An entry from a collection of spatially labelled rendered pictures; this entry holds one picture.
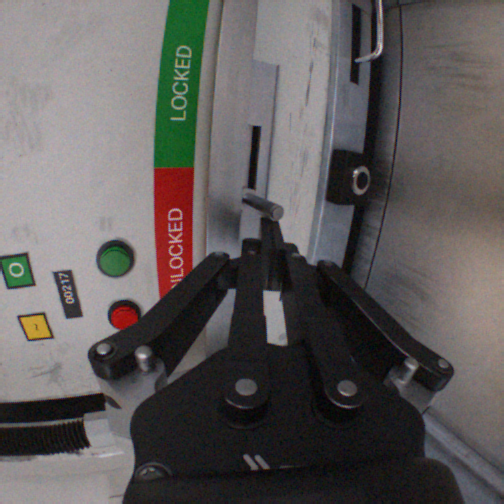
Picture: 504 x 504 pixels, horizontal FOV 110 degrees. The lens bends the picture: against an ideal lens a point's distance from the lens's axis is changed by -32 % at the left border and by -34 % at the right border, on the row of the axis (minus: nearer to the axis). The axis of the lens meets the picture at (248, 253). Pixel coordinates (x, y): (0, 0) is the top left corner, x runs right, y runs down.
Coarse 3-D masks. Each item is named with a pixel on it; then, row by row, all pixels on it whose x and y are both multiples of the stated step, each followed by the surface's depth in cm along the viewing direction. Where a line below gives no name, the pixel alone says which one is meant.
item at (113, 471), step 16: (0, 464) 15; (16, 464) 17; (32, 464) 18; (48, 464) 19; (64, 464) 20; (80, 464) 21; (96, 464) 22; (112, 464) 23; (128, 464) 24; (0, 480) 15; (16, 480) 16; (32, 480) 18; (48, 480) 19; (64, 480) 20; (80, 480) 21; (96, 480) 22; (112, 480) 23; (128, 480) 24; (0, 496) 13; (16, 496) 14; (32, 496) 16; (48, 496) 17; (64, 496) 18; (80, 496) 19; (96, 496) 20; (112, 496) 21
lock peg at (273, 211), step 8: (248, 192) 24; (248, 200) 23; (256, 200) 22; (264, 200) 22; (248, 208) 24; (256, 208) 22; (264, 208) 21; (272, 208) 20; (280, 208) 20; (264, 216) 22; (272, 216) 20; (280, 216) 21
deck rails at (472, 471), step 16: (400, 0) 18; (416, 0) 16; (432, 0) 14; (432, 416) 23; (432, 432) 22; (448, 432) 20; (432, 448) 21; (448, 448) 20; (464, 448) 18; (448, 464) 18; (464, 464) 17; (480, 464) 15; (464, 480) 15; (480, 480) 14; (496, 480) 12; (464, 496) 13; (480, 496) 12; (496, 496) 11
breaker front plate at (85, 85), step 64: (0, 0) 6; (64, 0) 10; (128, 0) 12; (320, 0) 19; (0, 64) 10; (64, 64) 13; (128, 64) 15; (256, 64) 20; (320, 64) 22; (0, 128) 12; (64, 128) 15; (128, 128) 17; (320, 128) 26; (0, 192) 14; (64, 192) 17; (128, 192) 19; (256, 192) 25; (0, 256) 15; (64, 256) 18; (0, 320) 17; (64, 320) 20; (0, 384) 18; (64, 384) 22
